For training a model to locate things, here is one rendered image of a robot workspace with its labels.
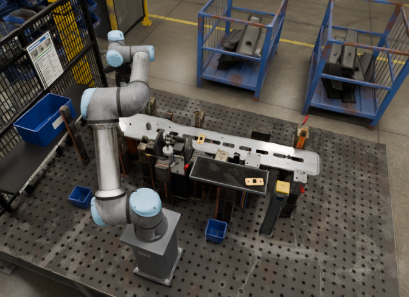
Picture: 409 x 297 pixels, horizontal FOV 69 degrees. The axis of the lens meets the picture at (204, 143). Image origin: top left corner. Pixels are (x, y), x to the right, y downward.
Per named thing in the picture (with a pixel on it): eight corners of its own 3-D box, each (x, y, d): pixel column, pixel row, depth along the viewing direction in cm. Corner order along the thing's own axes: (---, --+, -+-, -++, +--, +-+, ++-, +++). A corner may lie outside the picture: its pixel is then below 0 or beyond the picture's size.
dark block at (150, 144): (164, 183, 197) (157, 139, 166) (159, 192, 192) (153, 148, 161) (156, 181, 198) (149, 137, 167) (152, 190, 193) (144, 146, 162)
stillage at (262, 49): (224, 42, 459) (230, -26, 389) (276, 53, 442) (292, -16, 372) (196, 86, 383) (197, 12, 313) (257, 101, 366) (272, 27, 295)
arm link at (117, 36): (105, 38, 141) (107, 28, 147) (110, 58, 149) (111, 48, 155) (122, 37, 142) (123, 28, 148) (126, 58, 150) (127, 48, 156)
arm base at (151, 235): (159, 247, 127) (157, 237, 120) (127, 236, 130) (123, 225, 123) (173, 216, 137) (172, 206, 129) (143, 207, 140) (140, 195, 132)
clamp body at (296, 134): (296, 160, 213) (311, 123, 187) (295, 177, 204) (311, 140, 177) (281, 157, 215) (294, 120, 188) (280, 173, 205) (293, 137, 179)
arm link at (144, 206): (163, 227, 123) (160, 210, 113) (129, 230, 121) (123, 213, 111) (162, 201, 131) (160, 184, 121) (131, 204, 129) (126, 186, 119)
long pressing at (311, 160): (319, 150, 182) (320, 148, 181) (319, 179, 167) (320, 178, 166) (109, 108, 203) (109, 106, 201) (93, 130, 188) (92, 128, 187)
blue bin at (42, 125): (77, 114, 191) (71, 98, 182) (45, 148, 172) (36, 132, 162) (56, 108, 195) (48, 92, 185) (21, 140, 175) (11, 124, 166)
